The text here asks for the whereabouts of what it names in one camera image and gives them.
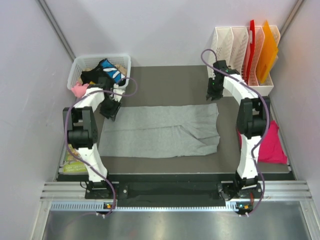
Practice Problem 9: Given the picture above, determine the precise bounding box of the grey t shirt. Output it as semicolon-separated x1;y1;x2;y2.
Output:
98;103;220;159

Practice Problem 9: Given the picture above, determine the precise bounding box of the black and blue t shirt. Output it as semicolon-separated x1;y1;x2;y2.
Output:
80;58;126;86

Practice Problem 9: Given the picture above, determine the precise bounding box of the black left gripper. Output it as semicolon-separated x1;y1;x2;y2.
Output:
99;96;122;122

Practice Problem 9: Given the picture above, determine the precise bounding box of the aluminium frame rail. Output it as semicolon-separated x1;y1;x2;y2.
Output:
40;181;312;214

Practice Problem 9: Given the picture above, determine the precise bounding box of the white file organiser rack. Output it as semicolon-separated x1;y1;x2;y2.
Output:
207;26;274;96

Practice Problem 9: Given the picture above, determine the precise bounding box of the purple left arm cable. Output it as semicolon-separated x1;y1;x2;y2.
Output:
64;76;138;218

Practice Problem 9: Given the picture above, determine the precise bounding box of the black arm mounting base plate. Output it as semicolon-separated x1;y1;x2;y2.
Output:
85;173;262;204

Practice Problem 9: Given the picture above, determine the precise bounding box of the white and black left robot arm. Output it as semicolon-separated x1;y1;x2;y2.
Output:
63;76;125;199

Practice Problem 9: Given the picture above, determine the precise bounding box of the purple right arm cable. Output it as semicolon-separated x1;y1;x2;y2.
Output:
201;48;271;218

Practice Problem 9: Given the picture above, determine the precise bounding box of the green children's book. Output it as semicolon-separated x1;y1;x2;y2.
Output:
62;151;88;174

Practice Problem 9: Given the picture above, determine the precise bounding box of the orange plastic folder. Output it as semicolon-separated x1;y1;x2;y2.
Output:
255;20;281;85

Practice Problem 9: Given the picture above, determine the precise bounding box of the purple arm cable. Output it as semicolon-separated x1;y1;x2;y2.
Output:
201;48;271;218
64;76;138;218

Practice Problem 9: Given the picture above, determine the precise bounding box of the light pink t shirt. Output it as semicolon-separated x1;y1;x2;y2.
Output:
71;82;90;99

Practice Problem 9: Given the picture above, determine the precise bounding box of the folded magenta t shirt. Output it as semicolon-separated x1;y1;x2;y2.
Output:
237;119;288;165

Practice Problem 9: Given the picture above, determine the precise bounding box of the red plastic folder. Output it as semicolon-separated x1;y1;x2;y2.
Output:
243;19;255;83

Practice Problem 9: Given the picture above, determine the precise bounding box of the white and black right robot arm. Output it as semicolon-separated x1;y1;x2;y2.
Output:
206;60;270;198

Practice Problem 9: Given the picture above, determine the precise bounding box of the white plastic laundry basket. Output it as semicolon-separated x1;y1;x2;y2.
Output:
67;53;132;90

